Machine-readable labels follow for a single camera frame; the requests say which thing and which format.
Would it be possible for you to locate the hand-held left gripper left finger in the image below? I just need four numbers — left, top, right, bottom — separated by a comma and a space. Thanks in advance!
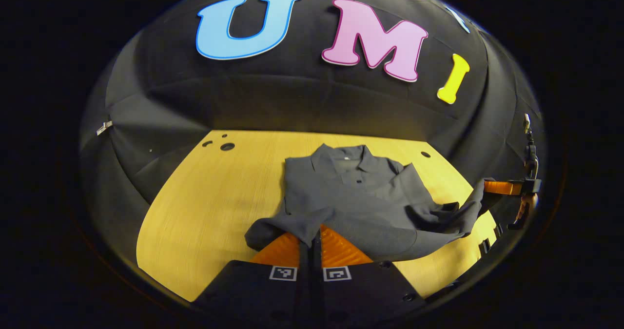
195, 232, 312, 329

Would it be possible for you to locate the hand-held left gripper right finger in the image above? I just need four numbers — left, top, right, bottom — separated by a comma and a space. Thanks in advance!
317, 224, 428, 329

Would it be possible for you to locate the grey polo shirt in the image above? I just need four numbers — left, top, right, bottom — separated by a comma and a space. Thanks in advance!
245, 144, 503, 262

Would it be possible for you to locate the black backdrop cloth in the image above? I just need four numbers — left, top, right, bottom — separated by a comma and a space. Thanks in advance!
78, 0, 544, 271

